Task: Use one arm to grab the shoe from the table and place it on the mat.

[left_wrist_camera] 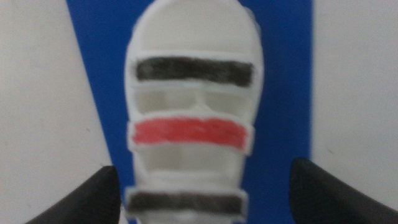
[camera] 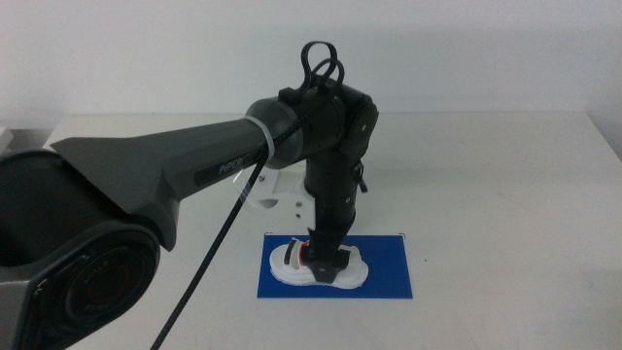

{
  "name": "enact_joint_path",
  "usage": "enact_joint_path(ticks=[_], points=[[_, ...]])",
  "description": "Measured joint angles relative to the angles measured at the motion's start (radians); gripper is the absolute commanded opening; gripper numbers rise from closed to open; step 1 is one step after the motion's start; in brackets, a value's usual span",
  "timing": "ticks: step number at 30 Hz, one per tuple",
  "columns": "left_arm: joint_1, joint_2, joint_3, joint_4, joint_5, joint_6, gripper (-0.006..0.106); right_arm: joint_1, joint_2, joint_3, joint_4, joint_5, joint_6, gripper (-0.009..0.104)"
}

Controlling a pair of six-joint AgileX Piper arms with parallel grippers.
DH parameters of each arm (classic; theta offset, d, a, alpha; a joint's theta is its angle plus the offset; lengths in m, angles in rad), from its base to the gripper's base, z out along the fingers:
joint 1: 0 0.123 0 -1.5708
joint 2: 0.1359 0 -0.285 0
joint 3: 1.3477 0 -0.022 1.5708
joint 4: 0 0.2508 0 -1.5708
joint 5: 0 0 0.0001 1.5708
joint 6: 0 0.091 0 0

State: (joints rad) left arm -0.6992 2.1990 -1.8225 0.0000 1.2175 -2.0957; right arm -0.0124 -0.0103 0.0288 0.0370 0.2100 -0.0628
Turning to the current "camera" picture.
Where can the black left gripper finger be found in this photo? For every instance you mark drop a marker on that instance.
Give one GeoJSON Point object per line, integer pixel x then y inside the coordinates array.
{"type": "Point", "coordinates": [345, 257]}
{"type": "Point", "coordinates": [325, 272]}

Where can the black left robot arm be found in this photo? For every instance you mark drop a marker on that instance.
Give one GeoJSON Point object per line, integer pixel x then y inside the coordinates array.
{"type": "Point", "coordinates": [146, 165]}

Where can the blue rectangular mat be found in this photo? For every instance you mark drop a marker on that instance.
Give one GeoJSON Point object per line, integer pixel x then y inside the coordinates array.
{"type": "Point", "coordinates": [389, 272]}

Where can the white zip tie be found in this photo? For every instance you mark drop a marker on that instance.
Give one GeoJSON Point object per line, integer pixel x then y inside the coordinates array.
{"type": "Point", "coordinates": [265, 138]}

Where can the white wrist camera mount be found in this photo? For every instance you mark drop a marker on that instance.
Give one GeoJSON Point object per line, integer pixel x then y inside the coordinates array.
{"type": "Point", "coordinates": [284, 192]}

